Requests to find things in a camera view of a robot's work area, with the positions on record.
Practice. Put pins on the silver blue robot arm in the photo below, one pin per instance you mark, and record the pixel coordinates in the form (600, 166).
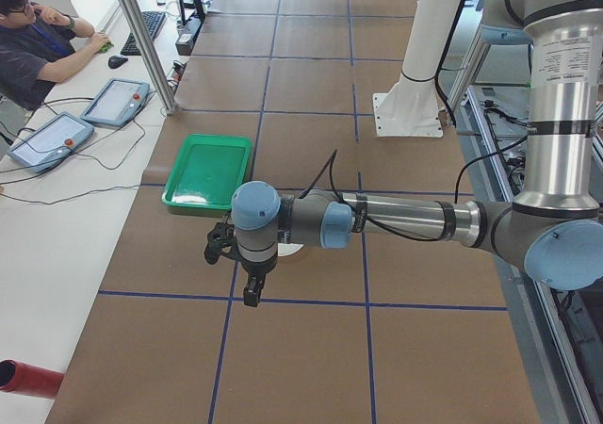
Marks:
(549, 230)

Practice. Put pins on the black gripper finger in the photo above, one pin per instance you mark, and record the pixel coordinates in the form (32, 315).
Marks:
(253, 290)

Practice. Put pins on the red cylinder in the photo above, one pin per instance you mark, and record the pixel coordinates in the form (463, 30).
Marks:
(24, 379)

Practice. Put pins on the green plastic tray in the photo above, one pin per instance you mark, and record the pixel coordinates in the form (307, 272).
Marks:
(206, 172)

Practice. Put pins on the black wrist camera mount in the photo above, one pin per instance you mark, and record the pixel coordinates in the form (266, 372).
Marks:
(221, 242)

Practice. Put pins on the white round plate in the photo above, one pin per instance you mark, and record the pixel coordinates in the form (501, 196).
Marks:
(285, 250)

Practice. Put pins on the grey teach pendant far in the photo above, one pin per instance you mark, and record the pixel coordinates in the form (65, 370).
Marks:
(117, 103)

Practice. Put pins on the seated person dark shirt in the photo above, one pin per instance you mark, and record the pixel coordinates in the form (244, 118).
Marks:
(42, 47)

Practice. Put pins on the black computer mouse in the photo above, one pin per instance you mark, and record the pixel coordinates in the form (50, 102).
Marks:
(115, 62)

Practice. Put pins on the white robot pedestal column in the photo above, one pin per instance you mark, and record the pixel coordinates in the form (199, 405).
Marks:
(410, 108)

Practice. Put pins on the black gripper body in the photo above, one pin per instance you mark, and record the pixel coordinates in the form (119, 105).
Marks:
(257, 270)

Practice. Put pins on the grey teach pendant near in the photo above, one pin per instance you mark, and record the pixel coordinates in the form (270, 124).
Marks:
(49, 145)

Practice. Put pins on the grey teach pendant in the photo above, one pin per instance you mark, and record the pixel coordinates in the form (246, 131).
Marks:
(49, 145)
(117, 103)

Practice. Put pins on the aluminium frame post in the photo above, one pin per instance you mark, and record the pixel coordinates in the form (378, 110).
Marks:
(131, 11)

